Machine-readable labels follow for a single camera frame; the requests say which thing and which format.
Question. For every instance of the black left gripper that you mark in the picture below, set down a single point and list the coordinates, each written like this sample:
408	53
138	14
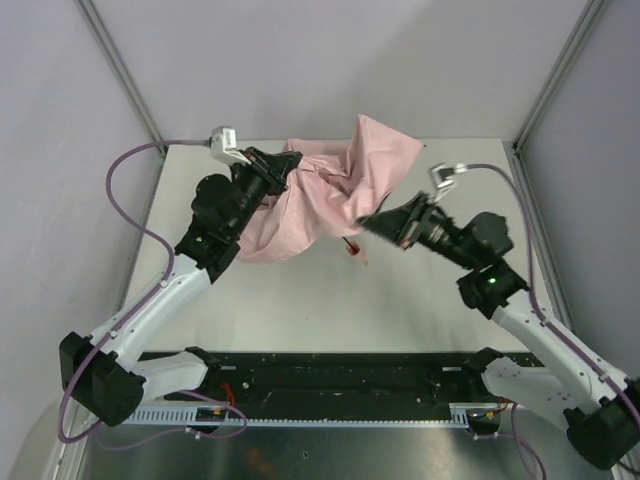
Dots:
270	170

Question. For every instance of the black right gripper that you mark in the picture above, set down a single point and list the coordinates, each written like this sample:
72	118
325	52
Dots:
417	223

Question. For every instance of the pink and black folding umbrella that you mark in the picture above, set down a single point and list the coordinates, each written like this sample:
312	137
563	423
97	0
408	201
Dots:
332	187

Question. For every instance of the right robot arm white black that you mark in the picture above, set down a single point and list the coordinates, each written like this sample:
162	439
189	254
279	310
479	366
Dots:
592	401

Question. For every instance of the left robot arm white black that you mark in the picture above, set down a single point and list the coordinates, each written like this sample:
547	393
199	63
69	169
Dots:
104	371

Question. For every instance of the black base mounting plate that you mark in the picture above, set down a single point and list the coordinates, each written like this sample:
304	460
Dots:
345	383

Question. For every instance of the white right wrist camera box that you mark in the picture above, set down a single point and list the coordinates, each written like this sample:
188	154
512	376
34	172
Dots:
443	176

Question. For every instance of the grey slotted cable duct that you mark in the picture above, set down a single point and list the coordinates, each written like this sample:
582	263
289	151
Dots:
198	414

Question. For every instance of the left aluminium corner post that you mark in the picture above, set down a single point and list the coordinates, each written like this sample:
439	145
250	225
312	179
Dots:
116	62

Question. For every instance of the aluminium corner post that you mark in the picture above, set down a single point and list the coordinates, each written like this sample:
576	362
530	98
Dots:
116	62
581	32

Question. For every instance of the right aluminium corner post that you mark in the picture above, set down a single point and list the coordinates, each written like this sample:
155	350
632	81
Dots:
581	32

